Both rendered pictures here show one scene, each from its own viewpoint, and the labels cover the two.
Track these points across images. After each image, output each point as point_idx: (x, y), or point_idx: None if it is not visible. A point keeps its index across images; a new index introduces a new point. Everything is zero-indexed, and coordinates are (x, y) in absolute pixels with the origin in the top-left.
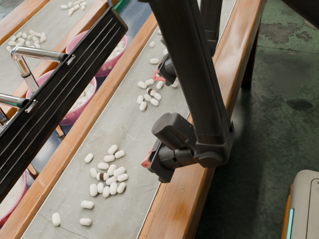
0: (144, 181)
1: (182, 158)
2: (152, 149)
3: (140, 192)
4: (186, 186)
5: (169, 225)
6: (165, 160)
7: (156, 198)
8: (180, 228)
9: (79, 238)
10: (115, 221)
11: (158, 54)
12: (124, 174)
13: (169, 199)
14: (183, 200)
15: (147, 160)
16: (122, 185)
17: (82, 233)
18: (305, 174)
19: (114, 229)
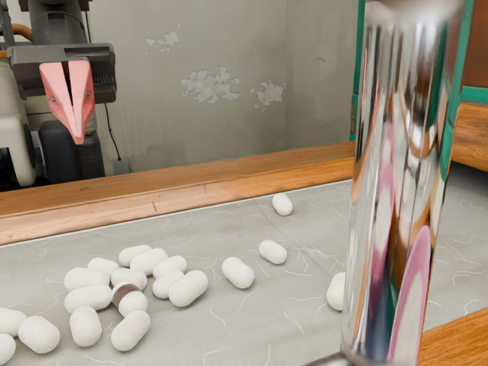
0: (86, 249)
1: (80, 13)
2: (55, 62)
3: (121, 241)
4: (72, 189)
5: (163, 176)
6: (85, 43)
7: (123, 213)
8: (158, 171)
9: (309, 249)
10: (218, 233)
11: None
12: (91, 262)
13: (115, 191)
14: (105, 182)
15: (90, 66)
16: (129, 247)
17: (295, 251)
18: None
19: (233, 228)
